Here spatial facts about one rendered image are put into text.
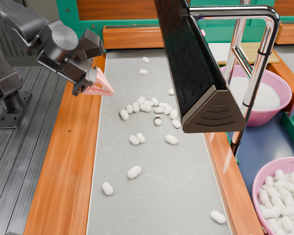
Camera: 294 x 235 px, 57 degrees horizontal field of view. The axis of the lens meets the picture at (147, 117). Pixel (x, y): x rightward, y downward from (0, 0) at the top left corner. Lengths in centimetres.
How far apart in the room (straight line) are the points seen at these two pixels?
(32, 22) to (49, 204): 40
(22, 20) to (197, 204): 56
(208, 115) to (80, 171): 41
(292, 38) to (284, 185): 67
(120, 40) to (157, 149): 50
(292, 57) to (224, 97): 96
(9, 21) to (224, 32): 80
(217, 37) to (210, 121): 86
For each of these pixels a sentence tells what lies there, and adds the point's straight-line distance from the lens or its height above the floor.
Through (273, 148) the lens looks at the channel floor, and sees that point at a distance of 91.
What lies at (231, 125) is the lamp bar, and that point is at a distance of 36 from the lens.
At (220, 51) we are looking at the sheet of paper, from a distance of 113.
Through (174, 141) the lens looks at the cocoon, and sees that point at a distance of 74.
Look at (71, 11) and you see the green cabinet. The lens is 111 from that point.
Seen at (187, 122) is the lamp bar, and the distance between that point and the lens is 34.
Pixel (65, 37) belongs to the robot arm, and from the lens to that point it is 62.
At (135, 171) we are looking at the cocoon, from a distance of 66.
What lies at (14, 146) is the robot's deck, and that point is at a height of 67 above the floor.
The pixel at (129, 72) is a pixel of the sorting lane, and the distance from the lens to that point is 103.
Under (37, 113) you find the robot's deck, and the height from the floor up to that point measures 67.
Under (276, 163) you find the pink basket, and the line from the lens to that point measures 75.
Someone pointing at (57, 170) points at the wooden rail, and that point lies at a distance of 69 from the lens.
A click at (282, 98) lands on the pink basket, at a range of 102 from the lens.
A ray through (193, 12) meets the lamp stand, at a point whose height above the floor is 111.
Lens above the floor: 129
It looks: 42 degrees down
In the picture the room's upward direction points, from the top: straight up
